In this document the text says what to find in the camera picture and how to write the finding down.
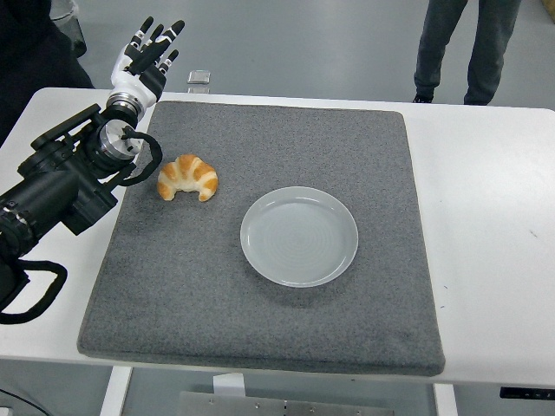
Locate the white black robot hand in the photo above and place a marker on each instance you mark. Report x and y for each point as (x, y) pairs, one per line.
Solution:
(134, 82)

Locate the golden croissant bread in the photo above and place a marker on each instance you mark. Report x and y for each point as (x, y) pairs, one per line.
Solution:
(191, 171)

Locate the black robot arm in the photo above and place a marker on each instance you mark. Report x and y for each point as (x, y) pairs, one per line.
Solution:
(43, 190)

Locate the round grey plate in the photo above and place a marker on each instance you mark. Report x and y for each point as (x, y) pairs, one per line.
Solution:
(299, 242)

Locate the grey metal plate with screws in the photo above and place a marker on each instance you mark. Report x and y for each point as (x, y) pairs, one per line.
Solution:
(277, 407)

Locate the metal floor socket box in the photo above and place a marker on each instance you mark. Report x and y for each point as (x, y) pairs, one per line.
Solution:
(198, 90)
(199, 76)

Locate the black trash bin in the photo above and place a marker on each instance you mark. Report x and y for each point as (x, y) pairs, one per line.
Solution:
(73, 34)

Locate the grey felt mat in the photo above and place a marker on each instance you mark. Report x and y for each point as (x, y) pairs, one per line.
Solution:
(217, 303)

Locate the person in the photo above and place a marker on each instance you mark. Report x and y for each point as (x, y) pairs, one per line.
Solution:
(433, 43)

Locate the white table leg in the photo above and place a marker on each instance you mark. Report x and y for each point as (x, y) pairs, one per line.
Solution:
(115, 394)
(445, 403)

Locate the black table control panel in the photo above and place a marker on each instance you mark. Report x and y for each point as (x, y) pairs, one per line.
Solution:
(526, 392)

